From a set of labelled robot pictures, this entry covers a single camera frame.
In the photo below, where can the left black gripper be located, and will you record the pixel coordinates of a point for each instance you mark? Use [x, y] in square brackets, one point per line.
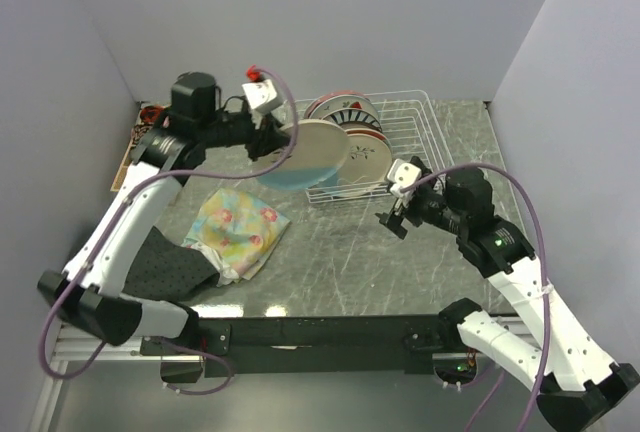
[269, 137]

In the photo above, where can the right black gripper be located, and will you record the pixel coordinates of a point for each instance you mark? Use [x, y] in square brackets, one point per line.
[393, 222]

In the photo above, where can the cream blue plate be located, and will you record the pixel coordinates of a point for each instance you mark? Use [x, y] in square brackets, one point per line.
[364, 170]
[321, 150]

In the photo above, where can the red teal floral plate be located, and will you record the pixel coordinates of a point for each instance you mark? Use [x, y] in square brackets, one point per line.
[370, 133]

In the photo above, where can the floral pastel cloth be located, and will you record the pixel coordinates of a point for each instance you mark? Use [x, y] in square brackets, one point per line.
[243, 229]

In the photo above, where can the maroon rim beige plate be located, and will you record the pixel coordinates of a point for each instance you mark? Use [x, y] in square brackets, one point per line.
[361, 125]

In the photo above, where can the watermelon pattern plate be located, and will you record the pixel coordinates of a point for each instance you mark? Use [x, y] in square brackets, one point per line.
[340, 102]

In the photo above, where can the blue striped white plate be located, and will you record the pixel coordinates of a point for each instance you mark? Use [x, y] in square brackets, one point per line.
[366, 114]

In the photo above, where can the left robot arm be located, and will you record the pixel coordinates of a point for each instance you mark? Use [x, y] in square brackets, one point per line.
[90, 292]

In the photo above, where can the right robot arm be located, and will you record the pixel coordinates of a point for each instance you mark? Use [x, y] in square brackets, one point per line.
[572, 380]

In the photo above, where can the red black fabric item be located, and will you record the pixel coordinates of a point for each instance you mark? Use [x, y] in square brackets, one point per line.
[149, 114]

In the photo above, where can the patterned brown fabric item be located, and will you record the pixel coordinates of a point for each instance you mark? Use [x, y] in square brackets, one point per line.
[138, 132]

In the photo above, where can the black table front beam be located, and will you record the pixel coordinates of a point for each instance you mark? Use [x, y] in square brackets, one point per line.
[407, 343]

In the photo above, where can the wooden compartment box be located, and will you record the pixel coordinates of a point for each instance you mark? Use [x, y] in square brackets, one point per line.
[126, 160]

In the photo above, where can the dark dotted cloth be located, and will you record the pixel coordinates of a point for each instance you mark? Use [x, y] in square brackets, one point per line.
[165, 271]

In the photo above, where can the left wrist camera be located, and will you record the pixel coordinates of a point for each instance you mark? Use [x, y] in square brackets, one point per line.
[260, 92]

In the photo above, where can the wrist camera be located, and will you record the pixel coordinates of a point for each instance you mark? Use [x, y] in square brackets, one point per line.
[260, 92]
[401, 175]

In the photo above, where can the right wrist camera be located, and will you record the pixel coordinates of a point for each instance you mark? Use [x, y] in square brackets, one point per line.
[401, 175]

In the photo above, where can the white wire dish rack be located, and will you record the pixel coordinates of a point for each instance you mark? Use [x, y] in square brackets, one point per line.
[409, 123]

